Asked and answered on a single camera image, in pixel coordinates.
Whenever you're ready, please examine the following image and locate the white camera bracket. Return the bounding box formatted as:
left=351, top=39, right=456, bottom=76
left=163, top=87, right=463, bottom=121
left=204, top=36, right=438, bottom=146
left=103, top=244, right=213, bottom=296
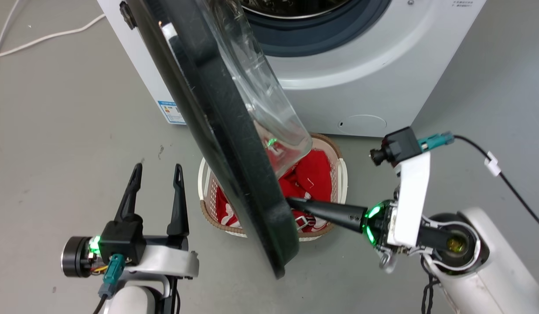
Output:
left=125, top=243, right=200, bottom=280
left=385, top=150, right=432, bottom=249

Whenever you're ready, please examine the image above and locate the round filter cover panel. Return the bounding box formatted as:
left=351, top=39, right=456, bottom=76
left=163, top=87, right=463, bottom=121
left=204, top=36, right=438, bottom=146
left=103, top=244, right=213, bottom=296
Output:
left=338, top=114, right=387, bottom=137

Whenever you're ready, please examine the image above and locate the teal camera cable connector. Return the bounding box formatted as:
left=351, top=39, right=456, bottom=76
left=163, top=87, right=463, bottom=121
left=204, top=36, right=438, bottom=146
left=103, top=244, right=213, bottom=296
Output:
left=417, top=131, right=455, bottom=151
left=98, top=254, right=126, bottom=300

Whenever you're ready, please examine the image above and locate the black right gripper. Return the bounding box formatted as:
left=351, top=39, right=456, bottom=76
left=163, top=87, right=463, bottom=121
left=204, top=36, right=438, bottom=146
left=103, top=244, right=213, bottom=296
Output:
left=286, top=197, right=401, bottom=250

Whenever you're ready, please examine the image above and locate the teal left camera cable connector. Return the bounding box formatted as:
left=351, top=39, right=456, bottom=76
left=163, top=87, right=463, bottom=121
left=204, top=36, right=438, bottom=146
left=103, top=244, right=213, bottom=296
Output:
left=98, top=254, right=126, bottom=300

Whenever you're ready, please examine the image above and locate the white floor cable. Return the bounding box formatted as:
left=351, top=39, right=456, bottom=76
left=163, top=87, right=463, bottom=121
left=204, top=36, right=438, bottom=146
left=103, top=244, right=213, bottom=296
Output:
left=0, top=13, right=106, bottom=60

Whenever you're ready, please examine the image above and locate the white front-load washing machine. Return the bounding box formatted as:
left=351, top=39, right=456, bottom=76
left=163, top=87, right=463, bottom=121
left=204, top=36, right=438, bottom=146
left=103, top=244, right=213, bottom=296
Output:
left=97, top=0, right=487, bottom=138

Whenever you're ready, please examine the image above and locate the grey rubber door gasket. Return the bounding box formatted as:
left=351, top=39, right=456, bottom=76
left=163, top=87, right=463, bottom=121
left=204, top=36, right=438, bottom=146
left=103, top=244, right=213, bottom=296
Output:
left=242, top=0, right=392, bottom=58

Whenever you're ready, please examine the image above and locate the white and brown laundry basket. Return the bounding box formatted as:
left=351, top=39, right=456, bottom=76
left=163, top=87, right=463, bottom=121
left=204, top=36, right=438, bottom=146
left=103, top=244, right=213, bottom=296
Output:
left=198, top=133, right=349, bottom=242

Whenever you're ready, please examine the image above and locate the black washing machine door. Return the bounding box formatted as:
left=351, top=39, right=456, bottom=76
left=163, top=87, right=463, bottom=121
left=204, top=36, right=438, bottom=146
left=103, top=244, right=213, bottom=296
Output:
left=119, top=0, right=314, bottom=280

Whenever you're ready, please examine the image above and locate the steel washing machine drum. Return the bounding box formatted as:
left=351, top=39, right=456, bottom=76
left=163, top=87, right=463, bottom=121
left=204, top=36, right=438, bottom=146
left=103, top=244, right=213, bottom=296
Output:
left=240, top=0, right=354, bottom=20

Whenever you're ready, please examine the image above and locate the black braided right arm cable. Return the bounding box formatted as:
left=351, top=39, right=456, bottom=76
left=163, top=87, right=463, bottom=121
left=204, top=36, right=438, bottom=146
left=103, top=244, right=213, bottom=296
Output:
left=420, top=256, right=441, bottom=314

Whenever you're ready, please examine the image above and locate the black door hinge block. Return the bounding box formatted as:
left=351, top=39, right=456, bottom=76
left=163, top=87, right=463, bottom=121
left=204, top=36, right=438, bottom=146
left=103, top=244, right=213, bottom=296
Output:
left=119, top=1, right=137, bottom=31

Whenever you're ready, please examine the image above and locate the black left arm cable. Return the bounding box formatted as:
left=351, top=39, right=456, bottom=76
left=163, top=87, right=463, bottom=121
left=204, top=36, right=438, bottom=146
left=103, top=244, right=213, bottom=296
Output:
left=168, top=276, right=181, bottom=314

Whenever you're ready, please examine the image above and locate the white left camera bracket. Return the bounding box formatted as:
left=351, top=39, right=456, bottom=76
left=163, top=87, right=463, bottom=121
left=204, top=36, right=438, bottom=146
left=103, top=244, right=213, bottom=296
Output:
left=125, top=243, right=200, bottom=280

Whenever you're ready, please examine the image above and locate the white right camera bracket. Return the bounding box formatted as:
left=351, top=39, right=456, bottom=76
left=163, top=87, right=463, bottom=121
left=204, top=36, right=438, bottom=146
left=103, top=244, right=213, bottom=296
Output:
left=385, top=150, right=432, bottom=249

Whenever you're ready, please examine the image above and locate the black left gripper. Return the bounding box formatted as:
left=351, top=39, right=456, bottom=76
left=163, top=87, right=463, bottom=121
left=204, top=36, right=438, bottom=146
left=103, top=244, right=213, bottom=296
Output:
left=61, top=163, right=190, bottom=278

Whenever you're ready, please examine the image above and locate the white cable clip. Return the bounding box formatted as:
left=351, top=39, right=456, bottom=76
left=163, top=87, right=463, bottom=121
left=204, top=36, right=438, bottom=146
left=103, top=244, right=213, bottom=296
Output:
left=484, top=151, right=501, bottom=177

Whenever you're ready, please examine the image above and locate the black right camera cable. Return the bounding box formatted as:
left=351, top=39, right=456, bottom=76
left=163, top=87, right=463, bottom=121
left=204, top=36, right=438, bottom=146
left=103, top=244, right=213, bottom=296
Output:
left=453, top=135, right=539, bottom=236

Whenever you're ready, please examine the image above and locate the blue energy label sticker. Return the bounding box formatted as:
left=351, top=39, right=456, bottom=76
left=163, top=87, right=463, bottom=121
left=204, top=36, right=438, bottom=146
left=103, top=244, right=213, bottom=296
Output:
left=157, top=100, right=187, bottom=126

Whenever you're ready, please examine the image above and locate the red clothing with white print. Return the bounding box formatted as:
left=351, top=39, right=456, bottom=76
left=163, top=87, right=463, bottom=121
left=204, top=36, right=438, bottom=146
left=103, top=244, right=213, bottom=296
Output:
left=215, top=148, right=334, bottom=234

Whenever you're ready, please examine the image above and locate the teal right camera cable connector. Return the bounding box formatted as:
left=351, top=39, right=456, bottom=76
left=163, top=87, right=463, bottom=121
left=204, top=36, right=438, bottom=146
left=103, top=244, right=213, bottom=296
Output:
left=417, top=131, right=455, bottom=151

